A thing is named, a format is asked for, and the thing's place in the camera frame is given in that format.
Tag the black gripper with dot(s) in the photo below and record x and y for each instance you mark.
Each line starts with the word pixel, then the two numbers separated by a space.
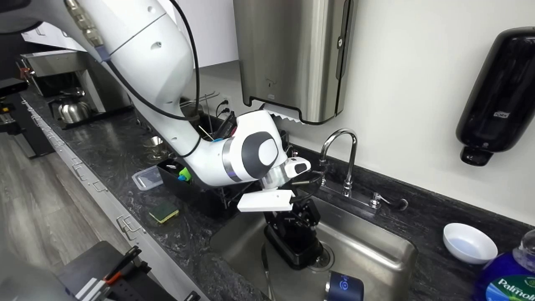
pixel 298 217

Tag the dark blue thermos mug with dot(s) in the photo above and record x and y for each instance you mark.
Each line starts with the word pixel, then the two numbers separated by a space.
pixel 343 288

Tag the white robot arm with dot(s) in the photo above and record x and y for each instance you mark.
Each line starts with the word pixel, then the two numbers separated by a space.
pixel 150 57

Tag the black container in sink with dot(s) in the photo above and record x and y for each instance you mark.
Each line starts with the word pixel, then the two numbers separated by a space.
pixel 298 246

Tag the stainless steel sink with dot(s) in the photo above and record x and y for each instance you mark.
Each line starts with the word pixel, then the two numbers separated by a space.
pixel 351 246

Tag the chrome sink faucet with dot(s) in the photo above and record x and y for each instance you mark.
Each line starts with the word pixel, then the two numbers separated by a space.
pixel 338 179

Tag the black dish rack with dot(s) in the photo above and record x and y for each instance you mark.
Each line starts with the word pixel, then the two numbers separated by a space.
pixel 189 189

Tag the green yellow sponge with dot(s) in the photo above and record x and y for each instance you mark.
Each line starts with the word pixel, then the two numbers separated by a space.
pixel 162 212

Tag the stainless paper towel dispenser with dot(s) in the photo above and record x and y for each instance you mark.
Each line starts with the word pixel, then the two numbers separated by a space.
pixel 293 54

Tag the clear plastic food container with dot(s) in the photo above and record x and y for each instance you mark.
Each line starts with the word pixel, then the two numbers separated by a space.
pixel 147 179

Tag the small white bowl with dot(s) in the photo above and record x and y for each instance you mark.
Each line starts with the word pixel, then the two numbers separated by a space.
pixel 468 243

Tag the black tool tray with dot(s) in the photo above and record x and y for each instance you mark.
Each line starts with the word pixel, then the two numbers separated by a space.
pixel 124 274

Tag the blue dish soap bottle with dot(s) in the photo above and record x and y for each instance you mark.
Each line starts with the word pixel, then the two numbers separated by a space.
pixel 510 276

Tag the steel kettle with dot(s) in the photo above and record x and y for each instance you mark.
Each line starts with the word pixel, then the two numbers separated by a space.
pixel 70 109

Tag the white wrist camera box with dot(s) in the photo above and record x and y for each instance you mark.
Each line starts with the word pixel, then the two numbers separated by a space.
pixel 266 201

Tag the black wall soap dispenser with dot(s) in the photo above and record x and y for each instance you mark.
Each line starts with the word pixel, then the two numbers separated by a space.
pixel 501 100

